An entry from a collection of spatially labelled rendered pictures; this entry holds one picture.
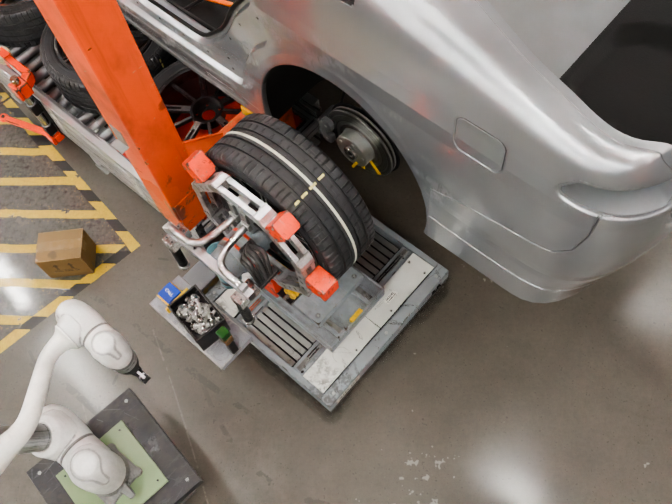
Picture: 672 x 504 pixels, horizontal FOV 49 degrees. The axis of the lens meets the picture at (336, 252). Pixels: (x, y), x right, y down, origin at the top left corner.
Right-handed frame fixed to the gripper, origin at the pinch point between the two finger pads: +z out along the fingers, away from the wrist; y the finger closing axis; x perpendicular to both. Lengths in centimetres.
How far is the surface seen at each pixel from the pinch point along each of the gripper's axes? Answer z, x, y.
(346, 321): 53, 73, 31
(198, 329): 10.9, 26.3, -0.9
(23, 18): 26, 97, -193
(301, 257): -31, 61, 28
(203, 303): 11.2, 35.4, -6.7
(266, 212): -44, 63, 14
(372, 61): -86, 105, 27
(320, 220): -39, 73, 28
